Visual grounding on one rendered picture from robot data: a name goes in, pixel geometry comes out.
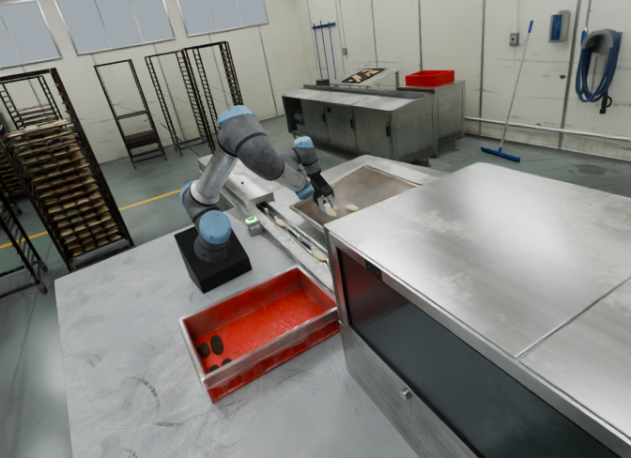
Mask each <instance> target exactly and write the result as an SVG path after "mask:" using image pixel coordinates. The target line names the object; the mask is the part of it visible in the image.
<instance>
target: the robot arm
mask: <svg viewBox="0 0 631 458"><path fill-rule="evenodd" d="M217 122H218V126H219V127H220V128H221V130H220V132H219V134H218V136H217V145H218V146H217V147H216V149H215V151H214V153H213V155H212V157H211V158H210V160H209V162H208V165H207V167H206V168H205V170H204V172H203V174H202V175H201V177H200V178H199V179H198V180H194V181H191V182H189V183H188V184H187V185H186V186H184V187H183V188H182V190H181V192H180V195H179V196H180V199H181V203H182V205H184V206H185V208H186V210H187V212H188V214H189V216H190V218H191V220H192V222H193V224H194V226H195V228H196V230H197V232H198V234H199V235H198V236H197V237H196V239H195V241H194V246H193V247H194V252H195V254H196V255H197V257H198V258H199V259H200V260H202V261H204V262H206V263H210V264H215V263H219V262H221V261H222V260H224V259H225V258H226V257H227V255H228V254H229V253H230V249H231V242H230V239H229V236H230V234H231V221H230V220H229V218H228V217H227V215H226V214H224V213H223V212H222V211H221V210H220V209H219V207H218V205H217V202H218V201H219V199H220V196H221V195H220V190H221V188H222V186H223V184H224V183H225V181H226V179H227V178H228V177H229V176H230V174H231V172H232V171H233V169H234V168H235V166H236V164H237V163H238V161H239V160H240V161H241V162H242V163H243V164H244V165H245V166H246V167H247V168H248V169H249V170H250V171H252V172H253V173H255V174H256V175H257V176H260V177H261V178H263V179H265V180H267V181H275V182H277V183H279V184H281V185H282V186H284V187H286V188H288V189H290V190H292V191H293V192H295V193H296V195H297V196H298V197H299V199H300V200H305V199H307V198H309V197H310V196H311V195H313V199H314V201H315V203H316V204H317V206H318V207H319V209H320V210H321V211H322V212H323V213H326V210H325V208H324V205H323V199H322V198H320V197H321V196H322V195H323V196H324V197H327V198H328V199H329V203H330V204H331V208H332V209H333V208H334V192H333V189H332V187H331V185H329V183H328V182H327V181H326V180H325V179H324V178H323V176H322V175H321V174H320V173H321V172H322V171H321V166H320V163H319V160H318V158H317V155H316V152H315V149H314V145H313V143H312V141H311V139H310V137H308V136H303V137H300V138H298V139H297V140H295V141H294V147H292V148H291V149H289V150H287V151H286V152H284V153H282V154H278V153H277V151H276V150H275V148H274V146H273V144H272V142H271V141H270V139H269V137H268V135H267V134H266V133H265V132H264V130H263V128H262V127H261V125H260V124H259V122H258V120H257V119H256V117H255V114H253V112H252V111H251V110H250V108H248V107H247V106H243V105H238V106H233V107H231V108H229V109H226V110H225V111H223V112H222V113H221V114H220V115H219V117H218V119H217ZM299 164H301V165H302V167H303V168H302V170H304V172H305V174H306V175H305V174H304V172H303V171H302V170H301V168H300V167H299ZM307 177H309V178H310V181H309V180H308V179H307ZM310 182H311V183H310ZM319 196H320V197H319Z"/></svg>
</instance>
